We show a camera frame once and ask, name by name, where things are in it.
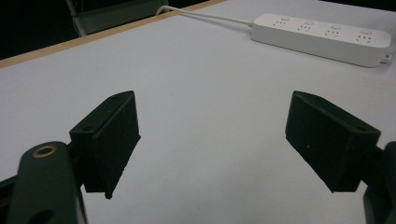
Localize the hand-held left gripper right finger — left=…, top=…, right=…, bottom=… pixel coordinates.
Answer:
left=284, top=90, right=382, bottom=194

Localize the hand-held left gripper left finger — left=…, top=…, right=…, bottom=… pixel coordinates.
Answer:
left=68, top=90, right=142, bottom=200

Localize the white power strip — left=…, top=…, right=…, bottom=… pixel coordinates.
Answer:
left=249, top=12, right=392, bottom=68

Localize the white power strip cable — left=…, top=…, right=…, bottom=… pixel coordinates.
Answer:
left=155, top=5, right=254, bottom=28

